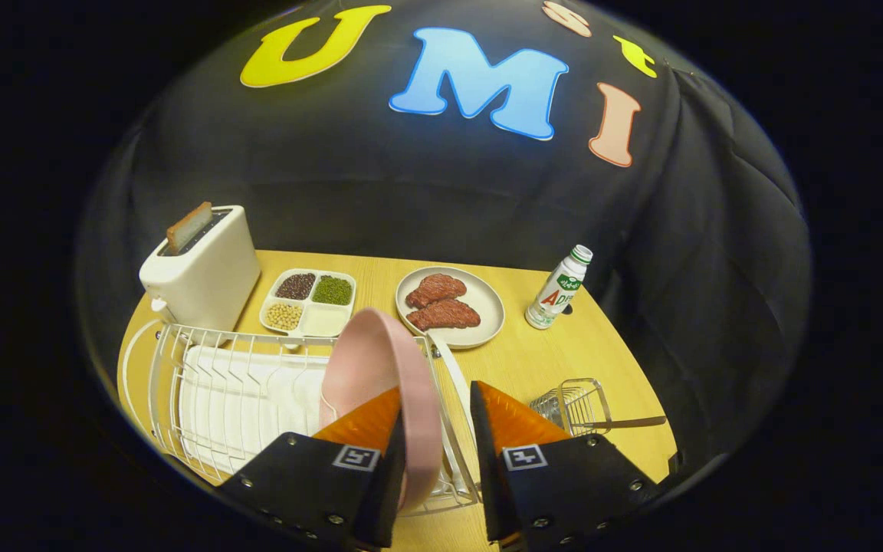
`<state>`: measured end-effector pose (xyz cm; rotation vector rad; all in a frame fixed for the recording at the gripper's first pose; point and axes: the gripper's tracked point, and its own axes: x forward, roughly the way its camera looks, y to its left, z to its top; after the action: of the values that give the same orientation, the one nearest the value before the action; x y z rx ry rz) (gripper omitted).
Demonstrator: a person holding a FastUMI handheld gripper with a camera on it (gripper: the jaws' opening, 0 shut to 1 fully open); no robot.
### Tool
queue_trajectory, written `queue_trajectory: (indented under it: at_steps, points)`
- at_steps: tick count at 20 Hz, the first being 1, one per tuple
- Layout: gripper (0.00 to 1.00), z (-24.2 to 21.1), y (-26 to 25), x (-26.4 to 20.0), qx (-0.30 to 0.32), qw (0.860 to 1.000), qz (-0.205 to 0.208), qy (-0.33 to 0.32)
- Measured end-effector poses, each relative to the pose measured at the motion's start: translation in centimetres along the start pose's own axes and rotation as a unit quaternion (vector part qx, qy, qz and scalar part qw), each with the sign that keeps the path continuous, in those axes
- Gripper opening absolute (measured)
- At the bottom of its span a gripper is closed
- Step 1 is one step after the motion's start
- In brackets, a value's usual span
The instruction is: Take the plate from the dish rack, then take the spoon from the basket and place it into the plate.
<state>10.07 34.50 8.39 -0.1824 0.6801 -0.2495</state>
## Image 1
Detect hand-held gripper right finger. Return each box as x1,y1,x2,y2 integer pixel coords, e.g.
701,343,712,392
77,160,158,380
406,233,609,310
470,380,661,552

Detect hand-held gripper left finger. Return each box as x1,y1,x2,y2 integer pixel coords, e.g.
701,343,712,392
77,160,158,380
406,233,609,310
215,386,408,552

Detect metal wire basket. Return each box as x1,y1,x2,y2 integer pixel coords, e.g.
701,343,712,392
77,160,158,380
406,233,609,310
530,378,613,438

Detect pink plate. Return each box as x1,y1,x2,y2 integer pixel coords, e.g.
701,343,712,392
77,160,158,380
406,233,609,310
319,307,443,513

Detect wooden handled spoon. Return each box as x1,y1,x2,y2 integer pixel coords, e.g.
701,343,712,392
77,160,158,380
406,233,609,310
583,416,668,430

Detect white wire dish rack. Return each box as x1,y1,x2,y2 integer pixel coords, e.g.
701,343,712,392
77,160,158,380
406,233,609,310
117,318,482,516

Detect beige plate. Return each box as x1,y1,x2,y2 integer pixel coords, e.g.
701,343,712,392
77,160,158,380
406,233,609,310
396,266,506,350

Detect white plastic drip tray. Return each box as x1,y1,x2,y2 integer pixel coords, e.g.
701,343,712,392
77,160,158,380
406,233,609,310
179,345,331,476

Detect red meat slice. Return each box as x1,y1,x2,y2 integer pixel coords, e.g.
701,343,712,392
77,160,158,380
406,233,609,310
407,299,481,331
405,274,468,309

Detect white divided tray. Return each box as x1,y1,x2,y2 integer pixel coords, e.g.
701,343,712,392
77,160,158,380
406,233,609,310
259,268,357,338

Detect white bottle green label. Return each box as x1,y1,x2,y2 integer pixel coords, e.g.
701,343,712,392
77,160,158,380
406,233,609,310
525,245,594,330

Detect pile of yellow beans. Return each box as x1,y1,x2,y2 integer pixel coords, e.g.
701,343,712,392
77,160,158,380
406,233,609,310
266,302,304,331

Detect pile of green beans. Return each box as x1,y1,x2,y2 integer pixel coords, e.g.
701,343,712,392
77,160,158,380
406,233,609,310
312,275,353,306

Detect pile of dark beans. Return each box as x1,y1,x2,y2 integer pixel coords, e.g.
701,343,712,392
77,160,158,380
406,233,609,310
275,273,317,301

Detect white toaster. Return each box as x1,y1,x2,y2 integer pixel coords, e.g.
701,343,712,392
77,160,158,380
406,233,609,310
139,204,262,334

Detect black backdrop cloth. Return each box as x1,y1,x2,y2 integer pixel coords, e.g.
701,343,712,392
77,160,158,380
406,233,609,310
77,0,814,491

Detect brown toast slice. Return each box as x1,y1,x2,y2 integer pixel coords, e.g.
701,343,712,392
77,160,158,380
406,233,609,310
166,202,214,254

